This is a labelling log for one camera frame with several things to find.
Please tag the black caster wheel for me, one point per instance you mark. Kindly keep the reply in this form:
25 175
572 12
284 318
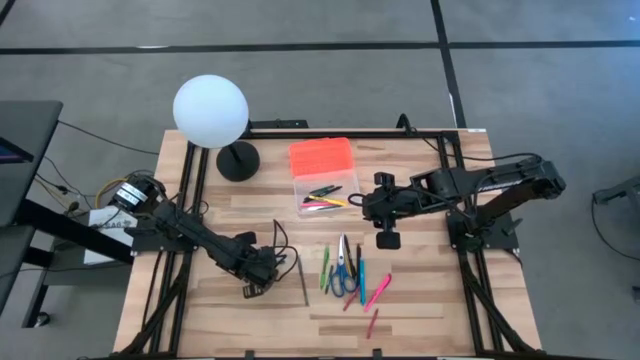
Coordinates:
41 320

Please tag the yellow pen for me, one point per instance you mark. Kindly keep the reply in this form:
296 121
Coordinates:
330 201

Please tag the light green pen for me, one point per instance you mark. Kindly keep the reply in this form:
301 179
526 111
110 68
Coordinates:
325 267

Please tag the black desk leg frame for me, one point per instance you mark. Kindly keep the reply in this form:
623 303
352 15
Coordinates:
65 227

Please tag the dark laptop screen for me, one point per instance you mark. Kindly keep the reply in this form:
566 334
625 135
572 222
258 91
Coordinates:
12 152

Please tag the black pen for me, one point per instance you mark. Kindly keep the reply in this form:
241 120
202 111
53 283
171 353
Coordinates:
349 250

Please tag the white globe lamp black base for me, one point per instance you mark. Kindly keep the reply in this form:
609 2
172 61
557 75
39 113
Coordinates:
210 110

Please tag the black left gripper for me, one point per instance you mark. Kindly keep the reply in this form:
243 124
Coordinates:
255 265

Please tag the grey pencil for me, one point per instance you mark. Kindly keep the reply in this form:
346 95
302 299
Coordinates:
303 281

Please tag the short black marker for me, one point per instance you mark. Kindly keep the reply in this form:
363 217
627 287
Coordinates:
336 190

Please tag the black aluminium table frame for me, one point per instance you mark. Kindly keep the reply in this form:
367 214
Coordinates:
350 134

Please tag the grey chair base leg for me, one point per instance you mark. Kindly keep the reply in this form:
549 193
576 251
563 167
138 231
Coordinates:
620 190

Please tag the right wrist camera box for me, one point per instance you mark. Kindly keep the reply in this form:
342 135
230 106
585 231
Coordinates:
388 240

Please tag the dark green pen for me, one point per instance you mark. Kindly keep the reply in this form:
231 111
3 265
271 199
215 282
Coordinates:
330 280

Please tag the white printed paper sheet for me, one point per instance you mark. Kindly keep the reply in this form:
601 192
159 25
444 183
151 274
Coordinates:
100 250

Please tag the clear supply box orange lid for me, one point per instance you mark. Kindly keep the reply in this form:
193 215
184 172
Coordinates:
320 155

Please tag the red crayon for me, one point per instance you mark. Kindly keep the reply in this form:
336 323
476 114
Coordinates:
351 301
372 323

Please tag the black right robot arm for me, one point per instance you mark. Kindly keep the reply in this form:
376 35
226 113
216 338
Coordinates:
500 182

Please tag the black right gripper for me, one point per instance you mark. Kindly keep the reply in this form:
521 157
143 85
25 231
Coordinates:
385 207

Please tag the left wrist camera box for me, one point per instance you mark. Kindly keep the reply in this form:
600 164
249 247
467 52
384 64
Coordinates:
260 287

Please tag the dark grey desk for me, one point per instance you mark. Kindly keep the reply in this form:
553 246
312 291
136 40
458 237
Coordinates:
25 175

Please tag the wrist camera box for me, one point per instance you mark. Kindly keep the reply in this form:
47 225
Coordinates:
260 287
388 240

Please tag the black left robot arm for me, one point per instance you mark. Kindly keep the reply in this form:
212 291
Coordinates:
195 235

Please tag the black table edge clamp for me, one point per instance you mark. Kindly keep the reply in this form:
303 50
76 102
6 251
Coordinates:
249 355
377 355

